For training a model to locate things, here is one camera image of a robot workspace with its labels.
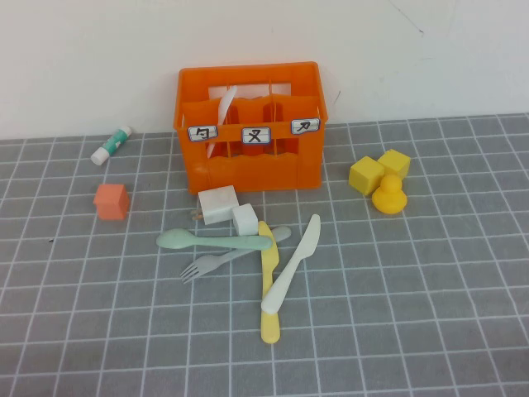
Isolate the white plastic knife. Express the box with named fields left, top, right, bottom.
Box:
left=260, top=213, right=322, bottom=314

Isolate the yellow plastic knife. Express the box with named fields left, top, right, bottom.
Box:
left=257, top=220, right=282, bottom=345

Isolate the orange plastic cutlery holder crate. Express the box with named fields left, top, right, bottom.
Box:
left=172, top=60, right=331, bottom=195

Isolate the white foam cube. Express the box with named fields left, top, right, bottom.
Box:
left=231, top=203, right=260, bottom=237

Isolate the white charger plug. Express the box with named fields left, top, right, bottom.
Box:
left=189, top=184, right=241, bottom=226

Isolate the paper label with fork character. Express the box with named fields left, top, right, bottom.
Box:
left=241, top=126, right=273, bottom=146

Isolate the paper label with knife character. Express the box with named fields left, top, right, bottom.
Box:
left=290, top=118, right=322, bottom=136

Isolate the paper label with spoon character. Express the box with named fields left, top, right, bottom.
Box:
left=188, top=125, right=219, bottom=143

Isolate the grey plastic fork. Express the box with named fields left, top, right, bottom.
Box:
left=179, top=225, right=293, bottom=285

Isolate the mint green plastic spoon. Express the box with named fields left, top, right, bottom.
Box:
left=155, top=228, right=274, bottom=251

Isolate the white plastic spoon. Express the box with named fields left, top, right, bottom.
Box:
left=206, top=85, right=239, bottom=158

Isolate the yellow foam cube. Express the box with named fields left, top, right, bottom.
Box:
left=348, top=155, right=385, bottom=197
left=378, top=148, right=412, bottom=180

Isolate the yellow rubber duck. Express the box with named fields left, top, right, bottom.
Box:
left=370, top=174, right=408, bottom=215

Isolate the orange foam block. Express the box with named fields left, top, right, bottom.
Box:
left=93, top=183, right=131, bottom=222

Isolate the green white glue stick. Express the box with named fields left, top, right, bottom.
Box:
left=90, top=125, right=133, bottom=166

